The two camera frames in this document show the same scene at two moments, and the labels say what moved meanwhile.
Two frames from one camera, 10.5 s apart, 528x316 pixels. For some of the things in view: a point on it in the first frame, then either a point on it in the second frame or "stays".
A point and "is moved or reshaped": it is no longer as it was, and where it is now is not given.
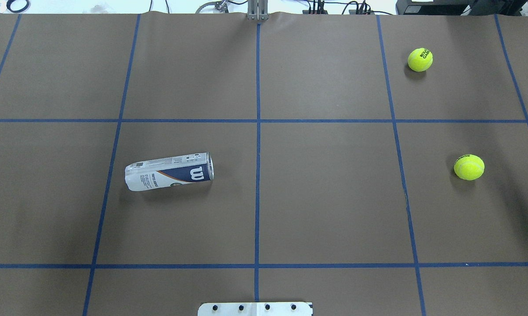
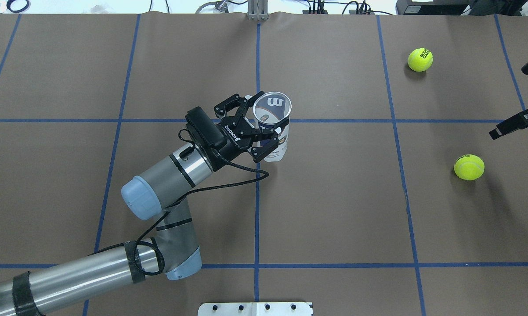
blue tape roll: [8, 6] stays
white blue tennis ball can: [168, 171] is moved or reshaped
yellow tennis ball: [420, 59] stays
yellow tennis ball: [469, 167] stays
